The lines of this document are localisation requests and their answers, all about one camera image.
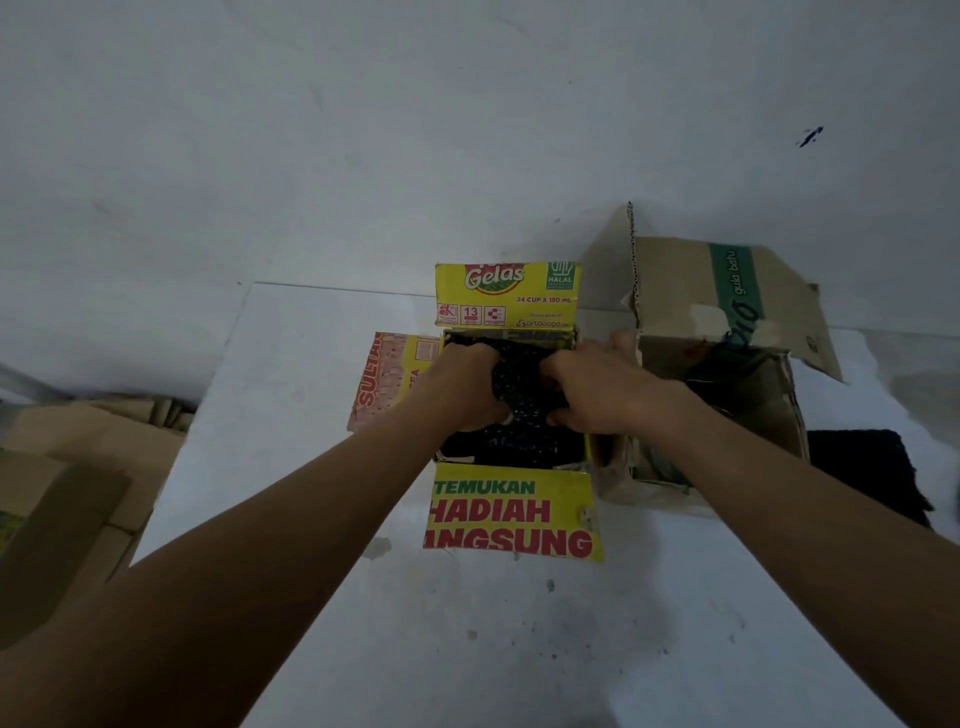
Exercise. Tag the person's right hand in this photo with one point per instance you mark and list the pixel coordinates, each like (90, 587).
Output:
(600, 390)

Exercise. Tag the person's left hand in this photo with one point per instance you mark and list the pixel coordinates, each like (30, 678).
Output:
(466, 390)

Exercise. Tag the person's right thumb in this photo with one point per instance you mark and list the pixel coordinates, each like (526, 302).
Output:
(624, 342)

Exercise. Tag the black plastic bag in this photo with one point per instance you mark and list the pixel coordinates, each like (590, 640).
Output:
(525, 420)

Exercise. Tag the person's left forearm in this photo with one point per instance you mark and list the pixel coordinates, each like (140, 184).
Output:
(225, 570)

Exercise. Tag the person's right forearm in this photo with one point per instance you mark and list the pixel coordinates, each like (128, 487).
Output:
(817, 540)

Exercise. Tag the brown cardboard box green stripe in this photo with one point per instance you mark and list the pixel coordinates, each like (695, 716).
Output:
(720, 360)

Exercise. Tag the yellow cardboard box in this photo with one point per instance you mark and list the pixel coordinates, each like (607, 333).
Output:
(517, 450)

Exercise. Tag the black cloth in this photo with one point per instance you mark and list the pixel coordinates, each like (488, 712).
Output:
(870, 469)

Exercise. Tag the pile of flattened brown cardboard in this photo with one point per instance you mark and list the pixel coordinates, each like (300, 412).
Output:
(75, 495)

